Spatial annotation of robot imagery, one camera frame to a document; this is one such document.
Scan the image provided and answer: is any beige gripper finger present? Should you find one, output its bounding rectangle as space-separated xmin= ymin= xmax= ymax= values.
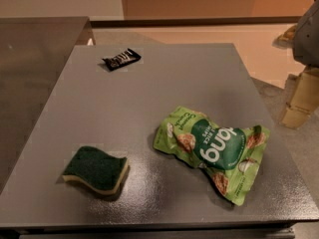
xmin=280 ymin=66 xmax=319 ymax=128

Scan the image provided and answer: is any green rice chip bag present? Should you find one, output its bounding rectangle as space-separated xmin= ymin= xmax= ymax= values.
xmin=154 ymin=107 xmax=270 ymax=206

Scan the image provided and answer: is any black rxbar chocolate bar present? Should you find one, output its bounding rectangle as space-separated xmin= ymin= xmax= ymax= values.
xmin=104 ymin=48 xmax=142 ymax=71

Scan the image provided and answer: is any green and yellow sponge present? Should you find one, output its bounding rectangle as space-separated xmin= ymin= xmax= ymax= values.
xmin=62 ymin=146 xmax=129 ymax=195

